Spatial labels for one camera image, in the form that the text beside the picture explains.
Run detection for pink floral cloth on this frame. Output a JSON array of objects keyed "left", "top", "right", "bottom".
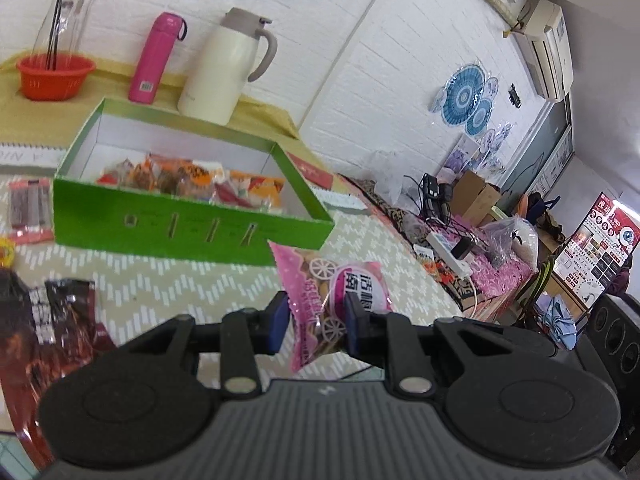
[{"left": 339, "top": 174, "right": 537, "bottom": 312}]

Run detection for yellow tablecloth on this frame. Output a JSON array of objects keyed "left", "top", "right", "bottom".
[{"left": 0, "top": 55, "right": 302, "bottom": 152}]

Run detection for red poster stand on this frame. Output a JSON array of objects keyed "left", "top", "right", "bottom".
[{"left": 552, "top": 191, "right": 640, "bottom": 312}]

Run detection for pink snack packet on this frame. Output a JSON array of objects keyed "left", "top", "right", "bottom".
[{"left": 268, "top": 241, "right": 396, "bottom": 374}]

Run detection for red plastic basket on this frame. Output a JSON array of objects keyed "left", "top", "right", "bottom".
[{"left": 15, "top": 54, "right": 97, "bottom": 102}]

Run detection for yellow orange snack packet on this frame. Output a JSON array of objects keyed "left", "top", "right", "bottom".
[{"left": 214, "top": 170, "right": 287, "bottom": 212}]

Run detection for dark red snack bag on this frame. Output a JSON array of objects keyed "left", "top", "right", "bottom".
[{"left": 0, "top": 267, "right": 119, "bottom": 467}]

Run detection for green cardboard box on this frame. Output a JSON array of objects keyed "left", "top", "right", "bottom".
[{"left": 52, "top": 97, "right": 336, "bottom": 267}]

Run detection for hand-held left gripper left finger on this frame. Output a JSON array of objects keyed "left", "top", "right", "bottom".
[{"left": 127, "top": 291, "right": 291, "bottom": 397}]

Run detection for black speaker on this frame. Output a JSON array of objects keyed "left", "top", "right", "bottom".
[{"left": 579, "top": 292, "right": 640, "bottom": 467}]

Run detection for pink thermos bottle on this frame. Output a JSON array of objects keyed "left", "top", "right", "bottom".
[{"left": 128, "top": 11, "right": 189, "bottom": 105}]

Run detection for dark brown snack bar packet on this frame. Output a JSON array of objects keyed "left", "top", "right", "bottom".
[{"left": 7, "top": 177, "right": 55, "bottom": 245}]

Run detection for large blue paper fan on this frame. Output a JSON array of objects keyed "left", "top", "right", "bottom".
[{"left": 442, "top": 65, "right": 487, "bottom": 126}]

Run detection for white air conditioner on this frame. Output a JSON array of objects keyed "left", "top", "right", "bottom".
[{"left": 514, "top": 0, "right": 576, "bottom": 104}]

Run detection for black chopsticks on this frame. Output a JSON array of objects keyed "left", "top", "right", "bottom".
[{"left": 46, "top": 0, "right": 69, "bottom": 69}]

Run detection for clear plastic bag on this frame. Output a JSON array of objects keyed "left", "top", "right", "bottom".
[{"left": 481, "top": 215, "right": 541, "bottom": 272}]

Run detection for blue cloth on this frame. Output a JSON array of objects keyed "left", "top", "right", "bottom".
[{"left": 539, "top": 294, "right": 582, "bottom": 352}]

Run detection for red booklet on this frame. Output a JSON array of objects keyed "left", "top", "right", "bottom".
[{"left": 287, "top": 152, "right": 335, "bottom": 189}]

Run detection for black snack packet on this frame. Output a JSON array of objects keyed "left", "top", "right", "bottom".
[{"left": 29, "top": 279, "right": 97, "bottom": 347}]

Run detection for glass carafe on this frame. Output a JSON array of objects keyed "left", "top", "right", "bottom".
[{"left": 34, "top": 0, "right": 92, "bottom": 68}]

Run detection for black power adapter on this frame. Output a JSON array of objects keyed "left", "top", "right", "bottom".
[{"left": 451, "top": 237, "right": 477, "bottom": 262}]

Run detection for brown cardboard box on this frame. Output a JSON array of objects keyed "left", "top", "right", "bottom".
[{"left": 449, "top": 170, "right": 503, "bottom": 227}]

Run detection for white power strip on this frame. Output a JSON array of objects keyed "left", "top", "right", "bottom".
[{"left": 426, "top": 232, "right": 474, "bottom": 277}]

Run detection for beige zigzag table mat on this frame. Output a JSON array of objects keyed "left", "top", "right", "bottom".
[{"left": 0, "top": 142, "right": 468, "bottom": 381}]

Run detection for cream thermos jug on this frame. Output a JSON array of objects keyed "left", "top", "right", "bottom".
[{"left": 177, "top": 7, "right": 279, "bottom": 126}]

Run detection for white wall cable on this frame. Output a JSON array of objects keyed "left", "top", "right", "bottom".
[{"left": 295, "top": 0, "right": 407, "bottom": 127}]

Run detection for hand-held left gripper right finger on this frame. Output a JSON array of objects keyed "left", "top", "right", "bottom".
[{"left": 345, "top": 295, "right": 556, "bottom": 396}]

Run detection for wall photos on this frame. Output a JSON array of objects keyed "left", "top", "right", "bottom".
[{"left": 444, "top": 134, "right": 502, "bottom": 177}]

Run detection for medium blue paper fan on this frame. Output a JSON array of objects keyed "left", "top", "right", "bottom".
[{"left": 467, "top": 97, "right": 494, "bottom": 137}]

